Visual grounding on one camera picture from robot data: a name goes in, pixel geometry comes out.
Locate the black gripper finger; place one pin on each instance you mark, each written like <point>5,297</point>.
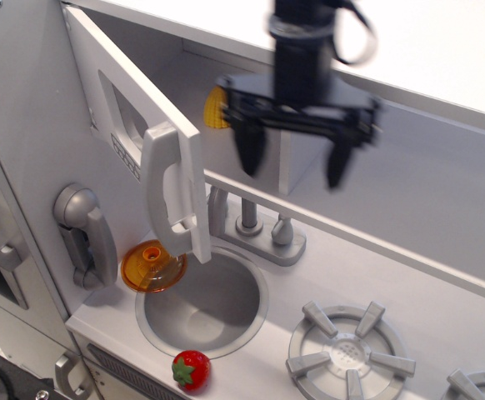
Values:
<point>250,139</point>
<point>337,162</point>

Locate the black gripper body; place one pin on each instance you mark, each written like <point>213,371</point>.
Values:
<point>347,115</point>

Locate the silver microwave door handle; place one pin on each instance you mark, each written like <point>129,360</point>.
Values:
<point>165,191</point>

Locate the grey toy microwave door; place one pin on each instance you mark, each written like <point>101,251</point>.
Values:
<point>124,104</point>

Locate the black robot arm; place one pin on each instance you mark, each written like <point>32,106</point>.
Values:
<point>302,94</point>

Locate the yellow toy corn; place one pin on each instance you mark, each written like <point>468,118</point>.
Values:
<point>213,109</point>

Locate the silver toy faucet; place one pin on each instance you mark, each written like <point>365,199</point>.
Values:
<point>240,223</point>

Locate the orange transparent pot lid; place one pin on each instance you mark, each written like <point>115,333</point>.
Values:
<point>150,268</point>

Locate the silver sink bowl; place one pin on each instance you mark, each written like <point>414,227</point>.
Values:
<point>216,308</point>

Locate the white toy kitchen cabinet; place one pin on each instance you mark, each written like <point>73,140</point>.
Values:
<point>405,229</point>

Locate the silver stove burner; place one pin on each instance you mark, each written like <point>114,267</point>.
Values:
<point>465,386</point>
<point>347,352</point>

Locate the red toy strawberry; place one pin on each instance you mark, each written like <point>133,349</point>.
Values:
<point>191,370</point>

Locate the silver toy wall phone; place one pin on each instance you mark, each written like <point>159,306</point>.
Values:
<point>87,238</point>

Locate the silver oven door handle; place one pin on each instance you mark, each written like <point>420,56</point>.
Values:
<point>72,379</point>

